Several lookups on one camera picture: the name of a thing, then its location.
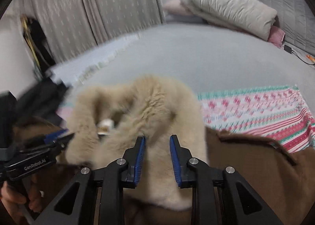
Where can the grey bed sheet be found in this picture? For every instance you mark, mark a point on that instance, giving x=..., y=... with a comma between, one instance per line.
x=206, y=58

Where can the hanging black clothes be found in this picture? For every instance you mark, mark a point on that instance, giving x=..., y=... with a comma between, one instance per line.
x=36, y=41

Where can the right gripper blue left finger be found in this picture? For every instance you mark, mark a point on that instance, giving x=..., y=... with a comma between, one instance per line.
x=134, y=157

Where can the pink pillow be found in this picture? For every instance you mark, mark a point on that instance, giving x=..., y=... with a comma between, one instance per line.
x=175, y=7

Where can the patterned pink knit blanket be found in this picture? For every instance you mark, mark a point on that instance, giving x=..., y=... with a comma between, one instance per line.
x=106, y=119

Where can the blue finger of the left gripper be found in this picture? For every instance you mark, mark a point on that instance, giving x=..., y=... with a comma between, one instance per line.
x=64, y=140
x=53, y=136

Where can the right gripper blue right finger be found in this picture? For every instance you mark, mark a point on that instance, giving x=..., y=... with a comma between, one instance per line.
x=180, y=157

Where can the person left hand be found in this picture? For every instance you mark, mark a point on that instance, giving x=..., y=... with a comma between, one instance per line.
x=12, y=199

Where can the black folded garment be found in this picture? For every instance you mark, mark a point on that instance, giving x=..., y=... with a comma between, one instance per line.
x=41, y=101

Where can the grey quilted headboard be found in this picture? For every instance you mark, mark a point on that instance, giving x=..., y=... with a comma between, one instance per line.
x=296, y=19

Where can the grey curtain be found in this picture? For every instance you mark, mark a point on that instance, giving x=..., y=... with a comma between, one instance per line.
x=72, y=27

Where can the dusty pink folded blanket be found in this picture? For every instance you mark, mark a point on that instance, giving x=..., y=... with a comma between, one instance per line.
x=276, y=36

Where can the folded light grey duvet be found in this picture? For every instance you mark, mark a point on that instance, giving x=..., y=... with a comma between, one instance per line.
x=251, y=16

